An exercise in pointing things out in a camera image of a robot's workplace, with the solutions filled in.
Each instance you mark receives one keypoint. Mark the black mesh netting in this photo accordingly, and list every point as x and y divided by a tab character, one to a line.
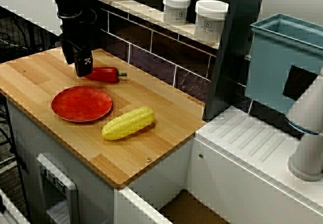
15	32

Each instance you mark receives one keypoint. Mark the silver aluminium frame rail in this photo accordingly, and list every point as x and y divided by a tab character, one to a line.
7	209

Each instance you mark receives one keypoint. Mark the yellow toy corn cob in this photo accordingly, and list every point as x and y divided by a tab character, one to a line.
128	123

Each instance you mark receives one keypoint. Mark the red round plate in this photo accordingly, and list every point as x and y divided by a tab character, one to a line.
80	104

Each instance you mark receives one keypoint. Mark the white toy kitchen cabinet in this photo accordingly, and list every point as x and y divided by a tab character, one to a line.
96	196

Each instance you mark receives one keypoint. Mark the grey dispenser panel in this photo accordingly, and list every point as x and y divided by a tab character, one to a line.
63	193

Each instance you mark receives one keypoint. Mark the red toy pepper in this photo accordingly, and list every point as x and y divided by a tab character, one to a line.
106	74

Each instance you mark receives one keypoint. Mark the dark tile backsplash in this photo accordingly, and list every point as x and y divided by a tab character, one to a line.
161	62

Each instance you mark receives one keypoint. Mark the teal plastic bin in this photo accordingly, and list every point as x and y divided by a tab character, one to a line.
267	65

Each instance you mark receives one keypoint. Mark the beige wooden shelf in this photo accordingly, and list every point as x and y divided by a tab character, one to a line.
136	7

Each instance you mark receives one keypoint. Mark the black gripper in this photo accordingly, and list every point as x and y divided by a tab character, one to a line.
75	32

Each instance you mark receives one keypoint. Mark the white toy sink unit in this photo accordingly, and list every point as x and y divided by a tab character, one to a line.
252	183

